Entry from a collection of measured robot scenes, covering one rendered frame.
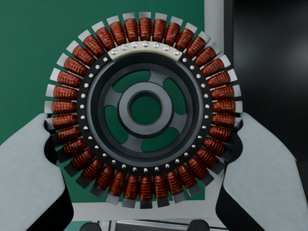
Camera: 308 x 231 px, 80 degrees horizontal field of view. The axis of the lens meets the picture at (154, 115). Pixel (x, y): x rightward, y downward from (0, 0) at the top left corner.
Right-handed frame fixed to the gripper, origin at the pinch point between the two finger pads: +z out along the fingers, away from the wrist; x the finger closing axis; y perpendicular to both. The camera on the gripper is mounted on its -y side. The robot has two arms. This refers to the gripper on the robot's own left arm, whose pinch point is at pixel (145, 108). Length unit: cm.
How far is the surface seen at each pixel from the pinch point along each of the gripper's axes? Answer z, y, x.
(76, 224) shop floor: 43, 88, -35
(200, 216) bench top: 0.0, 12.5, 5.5
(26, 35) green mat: 9.0, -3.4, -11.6
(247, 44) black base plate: 6.5, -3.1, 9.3
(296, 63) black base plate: 5.6, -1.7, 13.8
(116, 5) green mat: 10.5, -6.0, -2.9
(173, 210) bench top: 0.3, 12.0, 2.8
